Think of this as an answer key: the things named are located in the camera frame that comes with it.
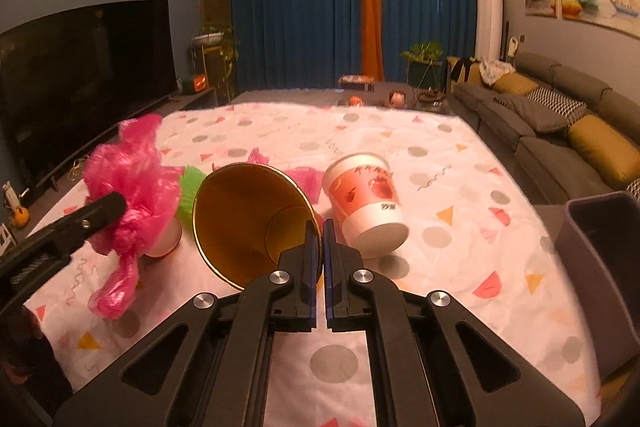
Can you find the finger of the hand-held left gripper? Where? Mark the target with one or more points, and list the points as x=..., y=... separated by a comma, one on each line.
x=95, y=214

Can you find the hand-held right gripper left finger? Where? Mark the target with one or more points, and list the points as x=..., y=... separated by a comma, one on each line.
x=315, y=257

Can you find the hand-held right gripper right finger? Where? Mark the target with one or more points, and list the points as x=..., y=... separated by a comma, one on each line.
x=332, y=257

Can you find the white fruit print cup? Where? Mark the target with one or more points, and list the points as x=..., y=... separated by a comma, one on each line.
x=360, y=202

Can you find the gold lined paper cup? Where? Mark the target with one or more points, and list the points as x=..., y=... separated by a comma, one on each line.
x=235, y=217

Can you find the green foam net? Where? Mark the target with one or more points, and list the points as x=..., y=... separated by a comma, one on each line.
x=190, y=192

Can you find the gray plastic bin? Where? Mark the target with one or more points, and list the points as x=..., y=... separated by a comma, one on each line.
x=600, y=267

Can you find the small orange ornament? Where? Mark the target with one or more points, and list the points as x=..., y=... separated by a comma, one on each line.
x=21, y=218

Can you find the black television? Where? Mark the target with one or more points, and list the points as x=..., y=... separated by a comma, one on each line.
x=85, y=92

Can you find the orange fruit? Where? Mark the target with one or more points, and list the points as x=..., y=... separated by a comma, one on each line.
x=355, y=101

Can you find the orange speaker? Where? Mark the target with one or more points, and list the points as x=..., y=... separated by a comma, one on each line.
x=192, y=85

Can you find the dark coffee table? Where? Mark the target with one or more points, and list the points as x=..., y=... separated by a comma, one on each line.
x=290, y=96

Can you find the pink figurine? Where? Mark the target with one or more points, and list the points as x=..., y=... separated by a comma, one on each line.
x=397, y=98

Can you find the printed snack box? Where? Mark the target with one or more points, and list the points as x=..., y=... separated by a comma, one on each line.
x=357, y=82

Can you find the dark dish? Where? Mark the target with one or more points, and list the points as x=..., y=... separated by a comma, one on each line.
x=432, y=97

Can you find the trailing plant on stand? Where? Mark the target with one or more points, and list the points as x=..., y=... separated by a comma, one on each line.
x=215, y=42

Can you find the potted plant dark pot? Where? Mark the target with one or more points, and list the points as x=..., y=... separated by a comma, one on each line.
x=425, y=62

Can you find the black garment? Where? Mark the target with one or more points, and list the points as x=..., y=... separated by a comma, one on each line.
x=462, y=68

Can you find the gray sofa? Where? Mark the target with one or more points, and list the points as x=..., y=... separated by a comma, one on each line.
x=545, y=147

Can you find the flat gray cushion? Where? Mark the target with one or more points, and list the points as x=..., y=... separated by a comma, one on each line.
x=530, y=112

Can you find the white cloth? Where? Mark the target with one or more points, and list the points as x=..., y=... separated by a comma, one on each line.
x=496, y=71

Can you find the blue curtain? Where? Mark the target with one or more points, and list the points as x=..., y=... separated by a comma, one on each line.
x=295, y=7
x=435, y=2

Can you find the small yellow cushion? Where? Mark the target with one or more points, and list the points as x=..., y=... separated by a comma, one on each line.
x=515, y=83

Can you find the orange curtain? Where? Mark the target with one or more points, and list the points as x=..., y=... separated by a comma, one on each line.
x=370, y=7

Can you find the white handheld vacuum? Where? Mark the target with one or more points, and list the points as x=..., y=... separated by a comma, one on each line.
x=510, y=47

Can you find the black white patterned cushion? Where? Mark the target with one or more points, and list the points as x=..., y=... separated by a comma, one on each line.
x=635, y=189
x=560, y=102

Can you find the white standing air conditioner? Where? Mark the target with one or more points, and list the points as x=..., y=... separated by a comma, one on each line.
x=489, y=22

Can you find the large yellow cushion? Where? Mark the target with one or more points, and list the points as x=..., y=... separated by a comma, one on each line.
x=605, y=147

